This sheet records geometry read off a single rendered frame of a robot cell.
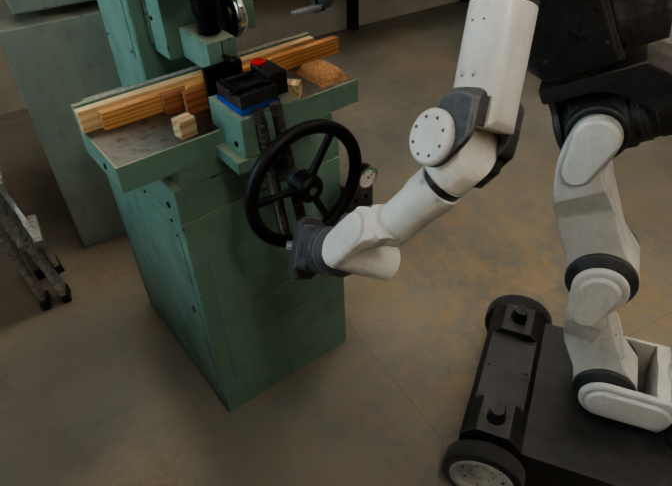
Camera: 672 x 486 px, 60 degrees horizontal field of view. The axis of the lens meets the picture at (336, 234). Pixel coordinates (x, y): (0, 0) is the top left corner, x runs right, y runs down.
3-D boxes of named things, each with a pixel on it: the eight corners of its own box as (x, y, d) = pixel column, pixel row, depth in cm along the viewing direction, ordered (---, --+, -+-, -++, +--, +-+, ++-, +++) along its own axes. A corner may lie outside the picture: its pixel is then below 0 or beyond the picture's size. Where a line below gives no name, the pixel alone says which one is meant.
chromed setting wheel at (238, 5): (242, 45, 143) (235, -7, 135) (217, 31, 150) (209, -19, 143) (253, 42, 144) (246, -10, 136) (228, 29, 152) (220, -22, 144)
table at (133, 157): (141, 217, 110) (133, 191, 106) (85, 152, 129) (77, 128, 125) (385, 115, 138) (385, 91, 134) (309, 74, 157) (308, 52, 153)
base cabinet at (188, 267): (228, 415, 173) (179, 228, 128) (148, 304, 210) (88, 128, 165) (348, 340, 194) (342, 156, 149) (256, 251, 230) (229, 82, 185)
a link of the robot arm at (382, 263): (357, 282, 107) (394, 289, 97) (307, 269, 102) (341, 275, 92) (371, 222, 108) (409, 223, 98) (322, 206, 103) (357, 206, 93)
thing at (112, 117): (106, 131, 124) (100, 114, 121) (102, 127, 125) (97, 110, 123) (339, 52, 152) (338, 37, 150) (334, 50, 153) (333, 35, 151)
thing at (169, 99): (167, 115, 129) (163, 96, 126) (163, 112, 130) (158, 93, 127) (256, 85, 139) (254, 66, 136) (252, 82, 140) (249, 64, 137)
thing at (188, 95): (189, 115, 128) (184, 94, 125) (185, 112, 129) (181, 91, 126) (254, 92, 136) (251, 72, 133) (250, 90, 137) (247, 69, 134)
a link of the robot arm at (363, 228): (366, 284, 99) (417, 243, 91) (321, 272, 95) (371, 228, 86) (361, 252, 103) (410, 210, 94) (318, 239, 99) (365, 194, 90)
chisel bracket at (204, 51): (213, 82, 129) (206, 44, 124) (184, 62, 138) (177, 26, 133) (242, 72, 133) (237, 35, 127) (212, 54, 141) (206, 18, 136)
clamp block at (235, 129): (244, 161, 119) (238, 121, 113) (212, 135, 127) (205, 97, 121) (304, 136, 125) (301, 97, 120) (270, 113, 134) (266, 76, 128)
